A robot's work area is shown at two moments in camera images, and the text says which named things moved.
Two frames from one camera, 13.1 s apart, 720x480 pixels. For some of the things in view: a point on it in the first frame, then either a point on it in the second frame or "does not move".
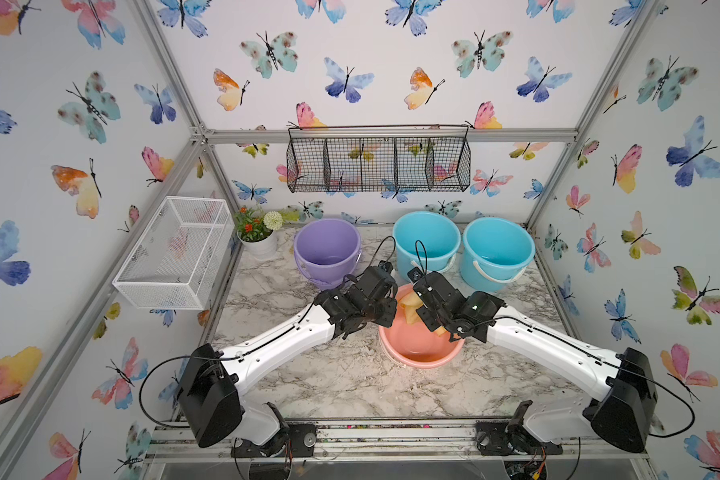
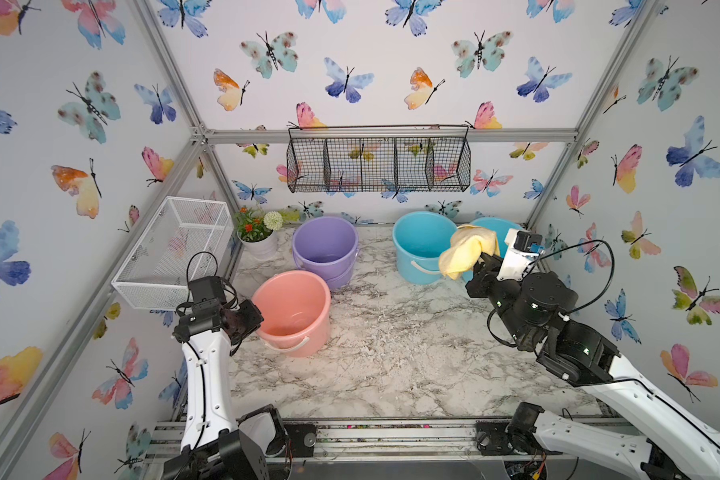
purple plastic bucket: x=326 y=250 does not move
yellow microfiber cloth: x=411 y=302 -> x=467 y=244
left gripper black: x=389 y=310 -> x=251 y=315
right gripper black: x=423 y=312 -> x=487 y=282
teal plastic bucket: x=425 y=240 does not move
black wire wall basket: x=379 y=158 does not move
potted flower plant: x=257 y=234 does not move
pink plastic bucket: x=417 y=345 -> x=296 y=309
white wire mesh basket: x=176 y=255 does not move
